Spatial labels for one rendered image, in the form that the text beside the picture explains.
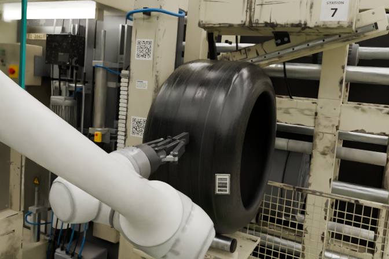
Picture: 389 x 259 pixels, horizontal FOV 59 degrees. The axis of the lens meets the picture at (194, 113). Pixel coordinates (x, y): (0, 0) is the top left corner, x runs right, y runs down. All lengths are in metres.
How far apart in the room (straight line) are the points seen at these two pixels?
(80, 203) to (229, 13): 1.05
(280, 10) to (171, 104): 0.60
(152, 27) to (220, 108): 0.47
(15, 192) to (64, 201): 0.79
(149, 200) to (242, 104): 0.58
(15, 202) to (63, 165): 0.99
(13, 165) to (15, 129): 0.98
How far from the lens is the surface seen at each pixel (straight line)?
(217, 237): 1.18
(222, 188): 0.99
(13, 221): 1.41
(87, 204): 0.62
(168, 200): 0.55
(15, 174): 1.39
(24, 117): 0.41
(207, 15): 1.50
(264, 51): 1.53
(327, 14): 1.37
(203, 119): 0.97
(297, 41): 1.51
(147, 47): 1.31
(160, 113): 1.04
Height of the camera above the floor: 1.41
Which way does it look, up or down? 6 degrees down
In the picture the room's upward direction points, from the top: 5 degrees clockwise
